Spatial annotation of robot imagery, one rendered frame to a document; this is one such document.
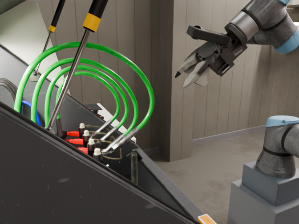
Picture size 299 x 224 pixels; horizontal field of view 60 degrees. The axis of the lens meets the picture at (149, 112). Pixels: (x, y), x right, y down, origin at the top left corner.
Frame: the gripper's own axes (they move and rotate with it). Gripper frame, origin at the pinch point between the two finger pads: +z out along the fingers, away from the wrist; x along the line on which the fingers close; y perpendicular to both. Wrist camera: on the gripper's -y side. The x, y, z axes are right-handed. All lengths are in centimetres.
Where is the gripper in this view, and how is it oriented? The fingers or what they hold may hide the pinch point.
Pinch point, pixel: (179, 78)
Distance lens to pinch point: 77.2
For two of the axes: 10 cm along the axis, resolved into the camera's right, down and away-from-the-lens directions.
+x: -2.2, -4.9, 8.4
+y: 6.8, 5.5, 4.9
